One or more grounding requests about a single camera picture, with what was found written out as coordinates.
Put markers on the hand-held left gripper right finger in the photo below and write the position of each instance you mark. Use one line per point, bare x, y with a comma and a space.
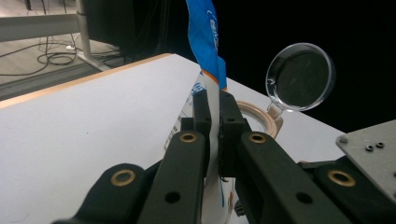
267, 174

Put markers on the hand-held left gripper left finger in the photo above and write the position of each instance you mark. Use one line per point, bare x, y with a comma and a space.
183, 174

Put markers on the glass jar with beige rim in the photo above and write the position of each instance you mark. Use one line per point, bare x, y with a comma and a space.
300, 77

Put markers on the blue and white pouch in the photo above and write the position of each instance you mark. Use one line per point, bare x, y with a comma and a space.
204, 40

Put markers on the black curtain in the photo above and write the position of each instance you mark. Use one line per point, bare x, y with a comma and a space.
358, 40

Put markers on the white power strip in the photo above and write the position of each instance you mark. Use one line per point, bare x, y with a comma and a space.
70, 47

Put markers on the white metal desk frame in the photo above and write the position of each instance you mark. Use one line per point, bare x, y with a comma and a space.
37, 26

